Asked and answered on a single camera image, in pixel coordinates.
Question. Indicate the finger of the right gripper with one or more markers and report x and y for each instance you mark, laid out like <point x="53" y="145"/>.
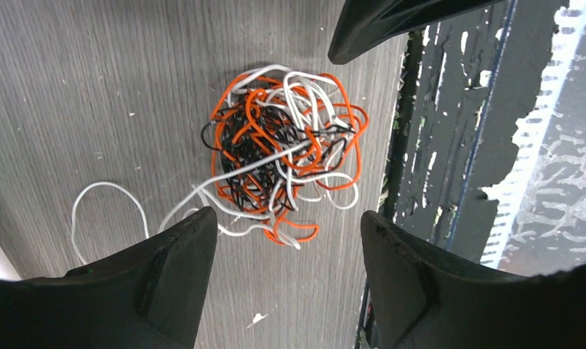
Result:
<point x="365" y="24"/>

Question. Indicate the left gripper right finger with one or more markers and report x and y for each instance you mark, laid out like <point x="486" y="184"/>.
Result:
<point x="426" y="297"/>

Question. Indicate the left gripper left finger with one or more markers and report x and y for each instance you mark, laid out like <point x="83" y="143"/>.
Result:
<point x="149" y="295"/>

